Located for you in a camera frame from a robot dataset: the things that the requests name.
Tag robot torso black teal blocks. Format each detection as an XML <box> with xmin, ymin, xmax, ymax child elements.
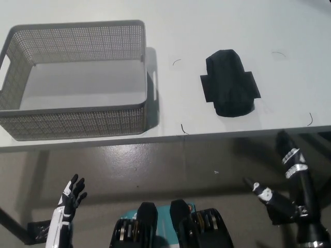
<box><xmin>108</xmin><ymin>198</ymin><xmax>235</xmax><ymax>248</ymax></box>

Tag grey mesh plastic basket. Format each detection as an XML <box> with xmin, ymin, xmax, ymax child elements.
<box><xmin>0</xmin><ymin>20</ymin><xmax>159</xmax><ymax>142</ymax></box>

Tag black metal table leg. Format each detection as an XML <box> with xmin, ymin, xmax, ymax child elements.
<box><xmin>0</xmin><ymin>206</ymin><xmax>73</xmax><ymax>245</ymax></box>

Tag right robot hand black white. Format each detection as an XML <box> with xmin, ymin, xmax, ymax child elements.
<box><xmin>243</xmin><ymin>130</ymin><xmax>328</xmax><ymax>245</ymax></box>

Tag black cloth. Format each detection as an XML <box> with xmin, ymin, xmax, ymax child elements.
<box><xmin>205</xmin><ymin>49</ymin><xmax>255</xmax><ymax>118</ymax></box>

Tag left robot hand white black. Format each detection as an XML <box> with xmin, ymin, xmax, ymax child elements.
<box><xmin>57</xmin><ymin>174</ymin><xmax>88</xmax><ymax>223</ymax></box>

